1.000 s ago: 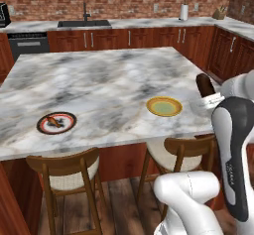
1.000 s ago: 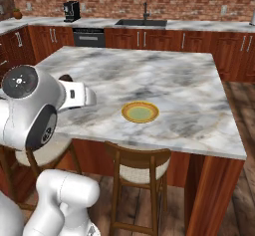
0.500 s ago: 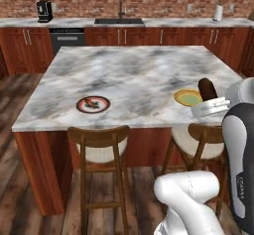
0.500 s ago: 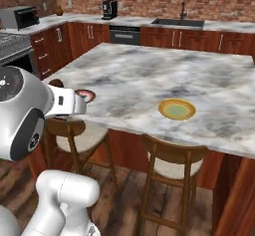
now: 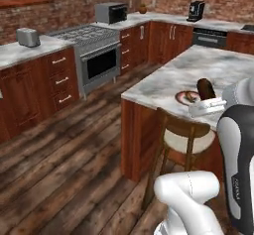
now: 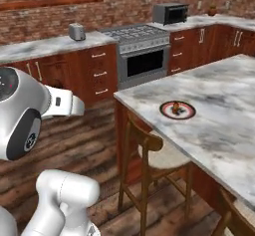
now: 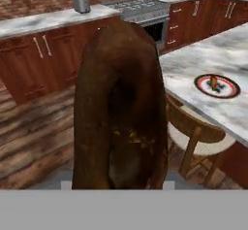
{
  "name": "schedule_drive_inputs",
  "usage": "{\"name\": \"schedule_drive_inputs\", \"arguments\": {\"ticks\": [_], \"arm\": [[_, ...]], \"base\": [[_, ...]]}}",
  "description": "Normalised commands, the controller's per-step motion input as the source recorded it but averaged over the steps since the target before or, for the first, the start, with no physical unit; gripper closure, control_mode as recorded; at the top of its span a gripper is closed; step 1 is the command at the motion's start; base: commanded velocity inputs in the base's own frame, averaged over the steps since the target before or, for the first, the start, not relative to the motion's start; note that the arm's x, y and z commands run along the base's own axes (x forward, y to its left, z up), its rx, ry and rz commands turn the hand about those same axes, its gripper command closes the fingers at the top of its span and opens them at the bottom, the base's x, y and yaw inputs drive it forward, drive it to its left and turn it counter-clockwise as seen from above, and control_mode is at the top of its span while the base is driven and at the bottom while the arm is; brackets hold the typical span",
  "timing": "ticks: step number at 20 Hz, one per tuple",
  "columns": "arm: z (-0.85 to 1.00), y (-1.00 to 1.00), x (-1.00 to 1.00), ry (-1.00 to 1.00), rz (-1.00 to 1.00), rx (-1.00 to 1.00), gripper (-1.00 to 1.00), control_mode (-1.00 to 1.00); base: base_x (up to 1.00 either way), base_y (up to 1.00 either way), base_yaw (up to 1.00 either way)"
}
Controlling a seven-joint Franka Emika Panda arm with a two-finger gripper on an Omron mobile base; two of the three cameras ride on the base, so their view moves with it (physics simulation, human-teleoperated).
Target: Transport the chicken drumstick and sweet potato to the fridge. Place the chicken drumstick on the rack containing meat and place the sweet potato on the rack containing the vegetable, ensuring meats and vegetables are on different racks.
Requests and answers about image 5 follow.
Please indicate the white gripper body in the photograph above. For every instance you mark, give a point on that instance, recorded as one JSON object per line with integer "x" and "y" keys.
{"x": 206, "y": 107}

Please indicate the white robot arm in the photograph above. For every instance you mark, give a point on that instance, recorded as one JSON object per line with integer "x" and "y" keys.
{"x": 236, "y": 153}

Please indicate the dark brown sweet potato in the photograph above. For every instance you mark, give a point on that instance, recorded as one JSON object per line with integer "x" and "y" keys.
{"x": 206, "y": 88}

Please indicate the brown chicken drumstick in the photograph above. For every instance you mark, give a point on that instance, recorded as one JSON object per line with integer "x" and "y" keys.
{"x": 190, "y": 96}

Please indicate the round pink plate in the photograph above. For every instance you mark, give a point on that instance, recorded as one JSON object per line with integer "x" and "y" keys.
{"x": 181, "y": 97}

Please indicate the wooden stool with white cushion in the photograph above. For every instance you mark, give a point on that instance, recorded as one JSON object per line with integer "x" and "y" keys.
{"x": 185, "y": 131}

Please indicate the stainless steel dishwasher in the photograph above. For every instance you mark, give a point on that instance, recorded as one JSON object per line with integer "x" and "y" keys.
{"x": 209, "y": 38}

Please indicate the wooden base cupboard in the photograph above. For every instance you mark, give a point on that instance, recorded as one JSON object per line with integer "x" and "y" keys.
{"x": 240, "y": 43}

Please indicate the wooden kitchen island cabinet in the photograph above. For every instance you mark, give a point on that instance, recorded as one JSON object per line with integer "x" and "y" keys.
{"x": 139, "y": 140}

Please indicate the wooden corner base cupboards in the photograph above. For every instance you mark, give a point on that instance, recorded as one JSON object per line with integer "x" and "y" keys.
{"x": 155, "y": 42}

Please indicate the dark sink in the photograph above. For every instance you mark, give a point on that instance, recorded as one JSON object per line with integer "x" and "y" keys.
{"x": 248, "y": 27}

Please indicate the black coffee machine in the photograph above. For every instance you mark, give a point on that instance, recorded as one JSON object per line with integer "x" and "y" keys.
{"x": 195, "y": 11}

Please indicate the small brown pot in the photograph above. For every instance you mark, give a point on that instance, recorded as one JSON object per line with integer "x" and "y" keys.
{"x": 142, "y": 9}

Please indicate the stainless steel stove with oven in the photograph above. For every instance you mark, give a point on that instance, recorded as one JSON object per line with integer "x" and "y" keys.
{"x": 96, "y": 54}

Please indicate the grey toaster oven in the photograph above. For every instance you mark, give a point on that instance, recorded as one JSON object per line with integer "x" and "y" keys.
{"x": 110, "y": 13}

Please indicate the wooden base cupboards with drawers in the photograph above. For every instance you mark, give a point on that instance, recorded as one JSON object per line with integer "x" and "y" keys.
{"x": 36, "y": 87}

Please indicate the silver toaster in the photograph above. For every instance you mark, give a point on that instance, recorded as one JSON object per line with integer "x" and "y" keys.
{"x": 28, "y": 37}

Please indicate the wooden wall shelf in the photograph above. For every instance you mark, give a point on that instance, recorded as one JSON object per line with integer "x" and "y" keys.
{"x": 23, "y": 2}

